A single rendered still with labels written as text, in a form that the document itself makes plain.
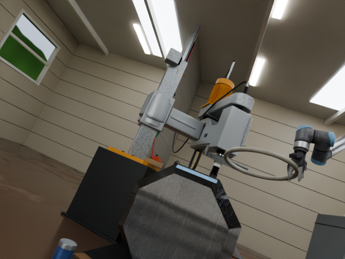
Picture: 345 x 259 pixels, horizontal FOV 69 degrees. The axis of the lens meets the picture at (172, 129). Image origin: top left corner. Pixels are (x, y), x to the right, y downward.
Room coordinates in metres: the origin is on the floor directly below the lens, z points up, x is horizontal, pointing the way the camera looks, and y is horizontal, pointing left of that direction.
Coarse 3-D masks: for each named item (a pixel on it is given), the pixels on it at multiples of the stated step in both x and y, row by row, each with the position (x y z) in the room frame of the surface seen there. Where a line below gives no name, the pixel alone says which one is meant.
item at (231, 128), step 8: (224, 112) 2.30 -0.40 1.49; (232, 112) 2.18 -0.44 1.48; (240, 112) 2.19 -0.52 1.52; (224, 120) 2.22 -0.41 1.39; (232, 120) 2.19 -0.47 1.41; (240, 120) 2.20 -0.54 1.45; (248, 120) 2.21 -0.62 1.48; (216, 128) 2.34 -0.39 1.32; (224, 128) 2.18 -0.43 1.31; (232, 128) 2.19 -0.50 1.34; (240, 128) 2.21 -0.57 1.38; (216, 136) 2.27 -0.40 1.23; (224, 136) 2.18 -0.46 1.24; (232, 136) 2.20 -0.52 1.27; (240, 136) 2.21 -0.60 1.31; (216, 144) 2.20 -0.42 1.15; (224, 144) 2.19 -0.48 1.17; (232, 144) 2.20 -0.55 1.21; (240, 144) 2.22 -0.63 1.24; (216, 152) 2.31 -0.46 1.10; (224, 152) 2.25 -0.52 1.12
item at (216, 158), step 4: (204, 152) 2.46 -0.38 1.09; (208, 152) 2.44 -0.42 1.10; (208, 156) 2.40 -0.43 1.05; (212, 156) 2.32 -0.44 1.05; (216, 156) 2.23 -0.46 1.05; (220, 156) 2.14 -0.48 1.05; (216, 160) 2.19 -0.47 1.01; (220, 160) 2.11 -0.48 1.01; (224, 160) 2.04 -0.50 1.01; (224, 164) 2.01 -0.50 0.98; (236, 164) 2.05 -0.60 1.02; (232, 168) 1.86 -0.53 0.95; (244, 168) 1.91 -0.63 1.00
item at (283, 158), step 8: (232, 152) 1.58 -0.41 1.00; (256, 152) 1.45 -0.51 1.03; (264, 152) 1.42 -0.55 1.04; (272, 152) 1.41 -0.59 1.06; (288, 160) 1.41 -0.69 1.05; (240, 168) 1.85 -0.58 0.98; (296, 168) 1.46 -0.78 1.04; (256, 176) 1.85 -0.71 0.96; (264, 176) 1.82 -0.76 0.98; (272, 176) 1.78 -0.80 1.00; (280, 176) 1.74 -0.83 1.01; (296, 176) 1.57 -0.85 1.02
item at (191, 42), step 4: (196, 28) 4.79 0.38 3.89; (196, 32) 4.78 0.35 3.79; (192, 36) 4.79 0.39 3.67; (192, 40) 4.78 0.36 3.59; (188, 44) 4.79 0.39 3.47; (192, 44) 4.83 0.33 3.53; (188, 48) 4.78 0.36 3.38; (192, 48) 5.03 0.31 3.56; (188, 52) 4.83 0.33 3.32; (184, 56) 4.79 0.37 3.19; (188, 56) 4.96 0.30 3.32; (184, 60) 4.79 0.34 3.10; (156, 136) 5.02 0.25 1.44; (152, 148) 4.72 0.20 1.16; (152, 152) 4.69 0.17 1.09; (152, 156) 4.66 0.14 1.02; (232, 256) 4.33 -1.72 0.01
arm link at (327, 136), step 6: (318, 132) 1.46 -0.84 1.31; (324, 132) 1.45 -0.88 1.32; (330, 132) 1.45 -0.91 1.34; (318, 138) 1.46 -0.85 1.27; (324, 138) 1.44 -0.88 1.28; (330, 138) 1.43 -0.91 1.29; (318, 144) 1.49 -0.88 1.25; (324, 144) 1.46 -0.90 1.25; (330, 144) 1.44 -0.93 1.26; (324, 150) 1.49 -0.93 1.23
